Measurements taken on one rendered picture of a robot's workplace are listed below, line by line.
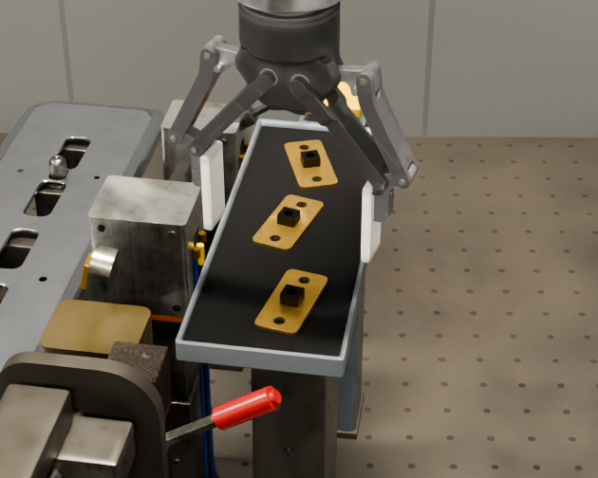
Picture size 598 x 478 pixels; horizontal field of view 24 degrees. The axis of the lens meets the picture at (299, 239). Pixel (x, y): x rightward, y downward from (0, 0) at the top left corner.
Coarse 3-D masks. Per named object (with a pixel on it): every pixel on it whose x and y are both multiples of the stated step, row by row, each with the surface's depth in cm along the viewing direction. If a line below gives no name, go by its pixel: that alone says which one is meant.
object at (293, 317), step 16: (288, 272) 120; (304, 272) 120; (288, 288) 117; (304, 288) 117; (320, 288) 118; (272, 304) 116; (288, 304) 116; (304, 304) 116; (256, 320) 115; (272, 320) 115; (288, 320) 115; (304, 320) 115
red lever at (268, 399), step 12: (252, 396) 108; (264, 396) 108; (276, 396) 108; (216, 408) 110; (228, 408) 109; (240, 408) 109; (252, 408) 108; (264, 408) 108; (276, 408) 108; (204, 420) 111; (216, 420) 110; (228, 420) 109; (240, 420) 109; (168, 432) 113; (180, 432) 112; (192, 432) 111; (168, 444) 112
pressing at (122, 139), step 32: (32, 128) 173; (64, 128) 173; (96, 128) 173; (128, 128) 173; (0, 160) 166; (32, 160) 166; (96, 160) 166; (128, 160) 166; (0, 192) 161; (32, 192) 161; (64, 192) 161; (96, 192) 161; (0, 224) 155; (32, 224) 155; (64, 224) 155; (32, 256) 150; (64, 256) 150; (32, 288) 145; (64, 288) 145; (0, 320) 141; (32, 320) 141; (0, 352) 137
